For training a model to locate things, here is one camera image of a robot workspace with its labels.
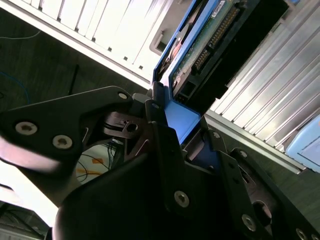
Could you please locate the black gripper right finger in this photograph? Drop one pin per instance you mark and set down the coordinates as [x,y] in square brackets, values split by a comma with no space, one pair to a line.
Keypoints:
[232,162]

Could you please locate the hard disk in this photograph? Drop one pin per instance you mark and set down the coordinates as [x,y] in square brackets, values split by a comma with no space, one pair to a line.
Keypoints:
[182,117]

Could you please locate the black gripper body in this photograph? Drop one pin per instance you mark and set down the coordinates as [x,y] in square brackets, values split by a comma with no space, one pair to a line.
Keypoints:
[120,212]

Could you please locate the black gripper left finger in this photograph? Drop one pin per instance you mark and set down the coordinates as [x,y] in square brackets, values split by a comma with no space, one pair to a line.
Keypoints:
[50,120]

